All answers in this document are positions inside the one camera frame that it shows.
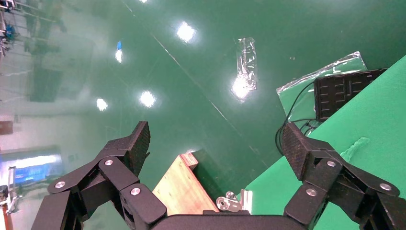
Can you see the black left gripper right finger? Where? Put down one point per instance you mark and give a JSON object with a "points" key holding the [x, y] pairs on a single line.
{"points": [[320, 165]]}

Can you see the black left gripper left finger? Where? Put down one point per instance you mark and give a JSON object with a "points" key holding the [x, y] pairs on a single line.
{"points": [[117, 177]]}

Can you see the green table mat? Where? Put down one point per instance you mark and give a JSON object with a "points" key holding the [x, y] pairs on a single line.
{"points": [[364, 120]]}

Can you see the wooden board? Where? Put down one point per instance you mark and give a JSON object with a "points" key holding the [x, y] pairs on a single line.
{"points": [[180, 190]]}

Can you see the black ribbed plastic device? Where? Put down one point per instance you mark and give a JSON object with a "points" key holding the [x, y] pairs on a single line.
{"points": [[342, 92]]}

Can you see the blue lit display panel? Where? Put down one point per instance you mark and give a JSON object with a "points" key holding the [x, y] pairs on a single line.
{"points": [[35, 168]]}

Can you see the silver metal binder clip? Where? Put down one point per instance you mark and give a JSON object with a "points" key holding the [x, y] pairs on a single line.
{"points": [[230, 203]]}

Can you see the wide flat clear plastic bag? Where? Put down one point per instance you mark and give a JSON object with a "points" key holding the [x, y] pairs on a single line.
{"points": [[342, 65]]}

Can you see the narrow crumpled clear plastic bag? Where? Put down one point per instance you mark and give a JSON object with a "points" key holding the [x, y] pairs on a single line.
{"points": [[245, 63]]}

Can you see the small blue floor scrap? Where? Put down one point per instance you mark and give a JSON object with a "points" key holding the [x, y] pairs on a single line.
{"points": [[119, 46]]}

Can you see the metal equipment rack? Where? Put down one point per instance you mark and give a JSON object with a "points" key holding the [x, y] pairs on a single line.
{"points": [[6, 28]]}

